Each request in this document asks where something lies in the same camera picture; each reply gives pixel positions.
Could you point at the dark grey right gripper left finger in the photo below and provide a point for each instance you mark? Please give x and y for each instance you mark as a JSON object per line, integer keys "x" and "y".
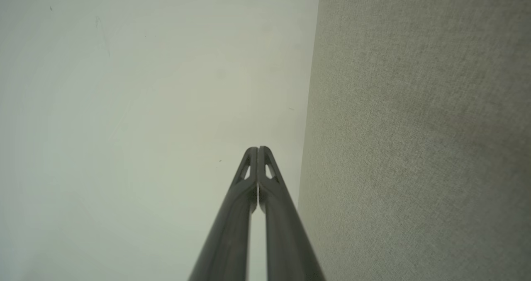
{"x": 228, "y": 239}

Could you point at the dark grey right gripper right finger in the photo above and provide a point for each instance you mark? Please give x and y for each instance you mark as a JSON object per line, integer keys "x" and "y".
{"x": 286, "y": 243}

